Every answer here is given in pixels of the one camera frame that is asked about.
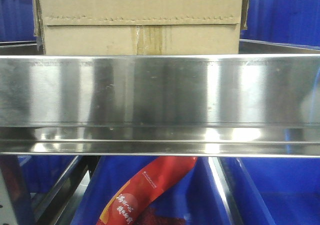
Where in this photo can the plain brown cardboard box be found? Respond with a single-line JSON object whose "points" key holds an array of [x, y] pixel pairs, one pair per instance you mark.
{"points": [[140, 27]]}

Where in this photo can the red snack bag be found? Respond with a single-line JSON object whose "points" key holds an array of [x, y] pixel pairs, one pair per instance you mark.
{"points": [[144, 187]]}

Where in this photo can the blue bin lower centre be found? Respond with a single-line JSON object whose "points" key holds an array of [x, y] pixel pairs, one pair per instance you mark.
{"points": [[194, 200]]}

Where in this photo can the blue bin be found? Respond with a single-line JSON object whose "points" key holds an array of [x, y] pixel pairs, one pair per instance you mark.
{"points": [[16, 21], [41, 172], [284, 21], [275, 191], [194, 200]]}

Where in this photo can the steel lane divider lower right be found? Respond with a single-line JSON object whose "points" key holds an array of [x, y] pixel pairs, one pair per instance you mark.
{"points": [[224, 191]]}

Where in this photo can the steel lane divider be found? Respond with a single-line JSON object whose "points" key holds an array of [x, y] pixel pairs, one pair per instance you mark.
{"points": [[224, 191], [59, 204]]}

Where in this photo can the blue bin lower left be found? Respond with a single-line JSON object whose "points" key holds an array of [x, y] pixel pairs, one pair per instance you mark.
{"points": [[41, 172]]}

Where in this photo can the blue bin lower right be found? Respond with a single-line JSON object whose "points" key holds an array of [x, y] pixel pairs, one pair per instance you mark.
{"points": [[275, 191]]}

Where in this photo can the steel lane divider lower left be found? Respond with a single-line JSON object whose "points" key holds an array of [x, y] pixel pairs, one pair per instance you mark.
{"points": [[59, 204]]}

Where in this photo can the blue bin upper right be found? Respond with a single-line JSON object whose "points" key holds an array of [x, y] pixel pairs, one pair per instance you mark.
{"points": [[284, 21]]}

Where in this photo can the blue bin upper left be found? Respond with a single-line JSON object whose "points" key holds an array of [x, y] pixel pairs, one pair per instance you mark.
{"points": [[16, 21]]}

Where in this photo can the stainless steel shelf front rail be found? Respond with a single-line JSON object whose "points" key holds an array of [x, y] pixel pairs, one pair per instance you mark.
{"points": [[243, 105]]}

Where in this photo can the grey shelf post lower left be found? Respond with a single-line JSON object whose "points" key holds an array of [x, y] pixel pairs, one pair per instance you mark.
{"points": [[15, 200]]}

